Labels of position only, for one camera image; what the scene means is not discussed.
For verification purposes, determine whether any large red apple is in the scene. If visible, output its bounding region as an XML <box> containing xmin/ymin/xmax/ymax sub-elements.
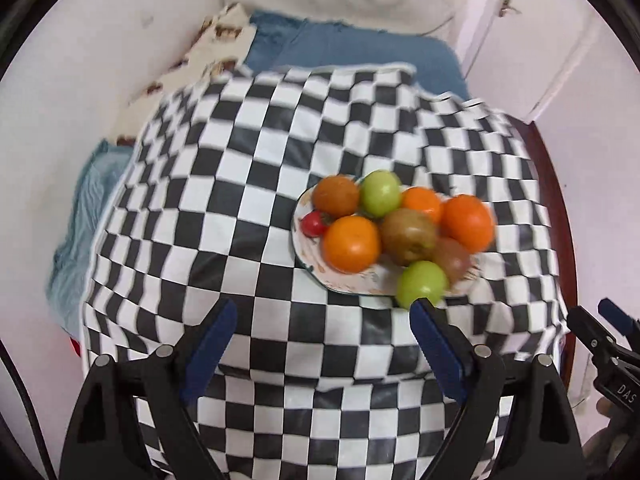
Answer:
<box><xmin>380</xmin><ymin>208</ymin><xmax>440</xmax><ymax>266</ymax></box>

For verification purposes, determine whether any white door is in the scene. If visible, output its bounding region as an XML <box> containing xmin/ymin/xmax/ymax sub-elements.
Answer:
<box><xmin>462</xmin><ymin>0</ymin><xmax>607</xmax><ymax>124</ymax></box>

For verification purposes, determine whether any green apple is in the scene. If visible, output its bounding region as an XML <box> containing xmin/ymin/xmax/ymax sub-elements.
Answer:
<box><xmin>360</xmin><ymin>170</ymin><xmax>403</xmax><ymax>219</ymax></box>
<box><xmin>396</xmin><ymin>260</ymin><xmax>450</xmax><ymax>310</ymax></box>

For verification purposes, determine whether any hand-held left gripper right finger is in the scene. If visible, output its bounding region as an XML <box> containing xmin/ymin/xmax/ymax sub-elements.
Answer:
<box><xmin>409</xmin><ymin>297</ymin><xmax>586</xmax><ymax>480</ymax></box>

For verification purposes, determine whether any blue blanket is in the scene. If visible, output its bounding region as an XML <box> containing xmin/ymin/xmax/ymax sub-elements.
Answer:
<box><xmin>243</xmin><ymin>9</ymin><xmax>474</xmax><ymax>104</ymax></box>

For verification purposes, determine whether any white pillow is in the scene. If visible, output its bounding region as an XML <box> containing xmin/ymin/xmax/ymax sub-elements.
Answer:
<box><xmin>220</xmin><ymin>0</ymin><xmax>468</xmax><ymax>39</ymax></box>

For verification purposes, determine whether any dark red wooden bed frame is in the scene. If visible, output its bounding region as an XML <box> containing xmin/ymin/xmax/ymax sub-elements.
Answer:
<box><xmin>514</xmin><ymin>117</ymin><xmax>579</xmax><ymax>377</ymax></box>

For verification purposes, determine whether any person's right hand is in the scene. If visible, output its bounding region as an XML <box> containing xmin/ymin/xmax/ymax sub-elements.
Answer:
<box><xmin>582</xmin><ymin>397</ymin><xmax>640</xmax><ymax>478</ymax></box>

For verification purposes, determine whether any small red apple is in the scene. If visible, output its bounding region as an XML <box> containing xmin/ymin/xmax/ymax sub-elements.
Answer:
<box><xmin>432</xmin><ymin>237</ymin><xmax>474</xmax><ymax>284</ymax></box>

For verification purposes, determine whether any orange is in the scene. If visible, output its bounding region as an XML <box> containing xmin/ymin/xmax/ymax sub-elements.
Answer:
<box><xmin>401</xmin><ymin>186</ymin><xmax>445</xmax><ymax>226</ymax></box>
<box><xmin>322</xmin><ymin>215</ymin><xmax>382</xmax><ymax>275</ymax></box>
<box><xmin>439</xmin><ymin>194</ymin><xmax>496</xmax><ymax>255</ymax></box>

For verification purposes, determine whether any green front apple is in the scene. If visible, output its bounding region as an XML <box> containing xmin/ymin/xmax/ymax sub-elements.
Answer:
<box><xmin>396</xmin><ymin>260</ymin><xmax>450</xmax><ymax>310</ymax></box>

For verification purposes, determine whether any green back apple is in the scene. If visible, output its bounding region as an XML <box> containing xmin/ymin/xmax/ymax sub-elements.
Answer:
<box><xmin>360</xmin><ymin>170</ymin><xmax>403</xmax><ymax>219</ymax></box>

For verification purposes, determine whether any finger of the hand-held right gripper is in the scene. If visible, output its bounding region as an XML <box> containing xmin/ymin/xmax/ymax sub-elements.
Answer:
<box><xmin>598</xmin><ymin>298</ymin><xmax>640</xmax><ymax>348</ymax></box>
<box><xmin>567</xmin><ymin>306</ymin><xmax>623</xmax><ymax>362</ymax></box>

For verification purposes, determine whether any red cherry tomato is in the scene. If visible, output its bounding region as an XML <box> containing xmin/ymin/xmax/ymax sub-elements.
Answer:
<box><xmin>300</xmin><ymin>211</ymin><xmax>329</xmax><ymax>238</ymax></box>

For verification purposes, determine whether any white brown printed cloth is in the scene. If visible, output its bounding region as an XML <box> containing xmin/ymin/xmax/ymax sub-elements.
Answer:
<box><xmin>115</xmin><ymin>2</ymin><xmax>259</xmax><ymax>147</ymax></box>

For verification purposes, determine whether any brown back fruit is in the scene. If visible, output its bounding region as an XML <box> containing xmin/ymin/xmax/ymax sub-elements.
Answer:
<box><xmin>313</xmin><ymin>174</ymin><xmax>361</xmax><ymax>216</ymax></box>

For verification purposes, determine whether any black white checkered cloth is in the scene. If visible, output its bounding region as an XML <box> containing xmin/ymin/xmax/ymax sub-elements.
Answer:
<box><xmin>80</xmin><ymin>62</ymin><xmax>572</xmax><ymax>480</ymax></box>

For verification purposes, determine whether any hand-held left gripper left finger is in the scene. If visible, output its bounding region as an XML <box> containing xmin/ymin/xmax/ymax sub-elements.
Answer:
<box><xmin>59</xmin><ymin>299</ymin><xmax>239</xmax><ymax>480</ymax></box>

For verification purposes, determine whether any light blue sheet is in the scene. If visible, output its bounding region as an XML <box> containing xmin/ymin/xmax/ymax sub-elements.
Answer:
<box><xmin>46</xmin><ymin>138</ymin><xmax>135</xmax><ymax>339</ymax></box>

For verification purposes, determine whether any white patterned plate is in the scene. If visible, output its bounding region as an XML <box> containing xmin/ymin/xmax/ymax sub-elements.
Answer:
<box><xmin>291</xmin><ymin>175</ymin><xmax>489</xmax><ymax>297</ymax></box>

